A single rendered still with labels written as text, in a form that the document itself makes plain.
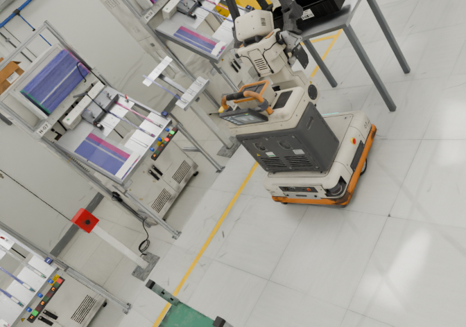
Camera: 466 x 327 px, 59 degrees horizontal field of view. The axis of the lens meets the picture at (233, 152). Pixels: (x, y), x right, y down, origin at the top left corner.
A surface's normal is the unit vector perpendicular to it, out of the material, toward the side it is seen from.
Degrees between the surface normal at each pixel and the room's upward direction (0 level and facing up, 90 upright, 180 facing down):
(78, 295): 90
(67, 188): 90
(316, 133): 90
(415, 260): 0
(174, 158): 90
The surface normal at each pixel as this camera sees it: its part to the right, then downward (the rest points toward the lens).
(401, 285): -0.58, -0.65
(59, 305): 0.63, 0.02
